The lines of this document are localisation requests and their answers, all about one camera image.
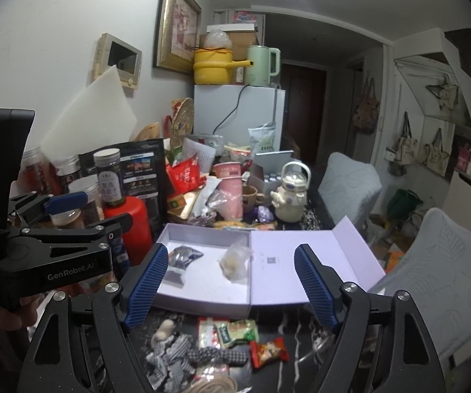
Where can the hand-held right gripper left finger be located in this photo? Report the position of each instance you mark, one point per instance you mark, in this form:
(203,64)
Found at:
(145,282)

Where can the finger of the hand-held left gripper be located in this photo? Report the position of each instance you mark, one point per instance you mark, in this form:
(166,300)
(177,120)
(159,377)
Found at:
(65,204)
(96,231)

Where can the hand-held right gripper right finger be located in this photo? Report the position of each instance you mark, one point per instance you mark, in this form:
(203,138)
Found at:
(313,282)

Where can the white gift box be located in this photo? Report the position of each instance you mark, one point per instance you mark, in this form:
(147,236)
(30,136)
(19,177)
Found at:
(276,270)

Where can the cream plush doll checkered cloth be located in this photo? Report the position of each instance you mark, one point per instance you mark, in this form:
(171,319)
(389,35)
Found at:
(182,352)

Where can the red and white packet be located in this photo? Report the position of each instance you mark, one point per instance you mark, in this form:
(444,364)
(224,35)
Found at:
(207,333)

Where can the person's left hand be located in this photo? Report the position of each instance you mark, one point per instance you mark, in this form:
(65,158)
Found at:
(28,309)

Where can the clear jar white lid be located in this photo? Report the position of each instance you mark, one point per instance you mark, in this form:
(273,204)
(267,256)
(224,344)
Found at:
(86,208)

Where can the glass jar silver lid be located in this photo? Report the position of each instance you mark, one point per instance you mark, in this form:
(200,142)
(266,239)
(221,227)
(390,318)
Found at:
(67,172)

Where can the red canister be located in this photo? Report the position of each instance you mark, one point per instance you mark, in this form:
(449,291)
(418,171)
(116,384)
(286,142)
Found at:
(131,229)

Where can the clear jar red contents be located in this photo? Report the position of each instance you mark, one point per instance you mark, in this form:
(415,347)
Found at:
(35,172)

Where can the clear bag with dark item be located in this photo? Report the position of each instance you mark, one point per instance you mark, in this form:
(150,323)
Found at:
(184,257)

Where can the glass jar green label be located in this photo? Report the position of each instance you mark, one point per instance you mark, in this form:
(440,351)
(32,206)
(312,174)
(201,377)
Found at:
(108,180)

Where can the black printed pouch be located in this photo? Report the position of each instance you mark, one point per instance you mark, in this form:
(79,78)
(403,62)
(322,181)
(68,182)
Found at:
(141,172)

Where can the red snack packet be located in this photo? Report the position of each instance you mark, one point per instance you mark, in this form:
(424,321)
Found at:
(268,352)

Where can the purple foil wrapper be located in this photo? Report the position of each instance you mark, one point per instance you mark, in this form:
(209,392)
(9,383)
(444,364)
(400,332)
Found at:
(266,214)

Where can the red and gold box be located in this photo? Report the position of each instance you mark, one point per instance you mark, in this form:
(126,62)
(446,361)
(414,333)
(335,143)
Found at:
(178,204)

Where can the cream character water bottle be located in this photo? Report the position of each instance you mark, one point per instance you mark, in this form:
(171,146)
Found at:
(288,200)

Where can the white foam board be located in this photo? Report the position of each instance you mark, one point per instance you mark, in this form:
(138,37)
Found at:
(92,118)

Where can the green snack packet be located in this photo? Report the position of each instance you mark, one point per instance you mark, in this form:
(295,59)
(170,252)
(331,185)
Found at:
(237,332)

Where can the yellow snack packet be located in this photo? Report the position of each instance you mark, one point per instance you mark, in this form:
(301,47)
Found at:
(233,225)

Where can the grey quilted chair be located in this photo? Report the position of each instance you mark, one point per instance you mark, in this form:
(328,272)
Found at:
(348,188)
(444,270)

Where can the red snack bag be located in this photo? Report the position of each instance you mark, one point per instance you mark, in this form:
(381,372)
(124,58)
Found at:
(184,176)

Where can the brown mug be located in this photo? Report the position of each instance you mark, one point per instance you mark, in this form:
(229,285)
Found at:
(251,198)

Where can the crumpled clear plastic bag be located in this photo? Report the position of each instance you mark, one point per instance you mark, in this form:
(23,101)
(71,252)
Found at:
(219,204)

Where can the tall pink paper cup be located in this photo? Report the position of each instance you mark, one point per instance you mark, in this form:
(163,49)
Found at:
(230,198)

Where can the green bag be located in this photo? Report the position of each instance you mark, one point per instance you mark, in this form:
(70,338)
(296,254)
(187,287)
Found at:
(403,204)

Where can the grey box of small bottles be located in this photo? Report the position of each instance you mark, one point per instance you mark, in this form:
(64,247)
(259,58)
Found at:
(268,163)

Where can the printed paper sheet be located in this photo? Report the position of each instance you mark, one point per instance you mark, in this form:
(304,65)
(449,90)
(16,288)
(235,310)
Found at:
(200,153)

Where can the pink printed paper cup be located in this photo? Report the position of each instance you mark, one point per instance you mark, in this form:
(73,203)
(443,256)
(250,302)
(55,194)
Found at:
(227,170)

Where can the green and white pouch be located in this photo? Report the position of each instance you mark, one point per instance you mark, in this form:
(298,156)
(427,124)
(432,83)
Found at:
(264,139)

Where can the beige tote bag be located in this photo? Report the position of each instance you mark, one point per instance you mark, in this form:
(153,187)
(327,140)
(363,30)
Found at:
(406,147)
(432,151)

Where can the white refrigerator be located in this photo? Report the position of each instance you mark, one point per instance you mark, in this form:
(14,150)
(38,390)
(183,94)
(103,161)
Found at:
(219,110)

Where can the brown tote bag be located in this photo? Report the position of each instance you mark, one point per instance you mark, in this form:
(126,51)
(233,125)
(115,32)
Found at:
(366,110)

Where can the yellow cooking pot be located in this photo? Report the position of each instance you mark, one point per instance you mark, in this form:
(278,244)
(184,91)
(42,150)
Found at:
(213,67)

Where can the gold framed picture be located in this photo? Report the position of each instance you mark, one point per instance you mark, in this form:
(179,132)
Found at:
(178,24)

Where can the green electric kettle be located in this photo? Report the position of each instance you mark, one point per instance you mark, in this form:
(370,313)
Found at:
(260,65)

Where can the white plastic bag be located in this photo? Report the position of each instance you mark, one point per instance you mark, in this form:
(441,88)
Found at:
(217,39)

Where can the cardboard box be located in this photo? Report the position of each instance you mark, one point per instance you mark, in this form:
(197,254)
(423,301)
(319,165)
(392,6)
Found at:
(241,43)

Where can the wall intercom panel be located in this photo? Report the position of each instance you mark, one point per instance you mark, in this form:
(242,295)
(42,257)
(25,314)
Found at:
(121,59)

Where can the star shaped wall ornament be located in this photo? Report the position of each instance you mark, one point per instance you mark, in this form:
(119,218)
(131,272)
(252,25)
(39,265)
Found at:
(444,92)

